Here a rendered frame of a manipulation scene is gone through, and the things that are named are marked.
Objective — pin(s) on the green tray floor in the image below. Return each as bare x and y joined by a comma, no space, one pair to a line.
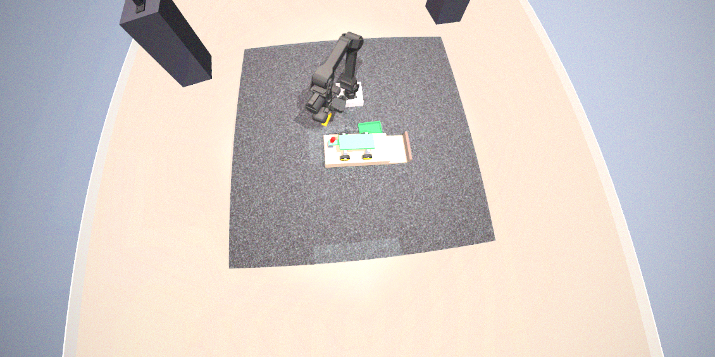
370,128

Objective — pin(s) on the tan wooden ramp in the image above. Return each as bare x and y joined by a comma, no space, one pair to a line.
389,149

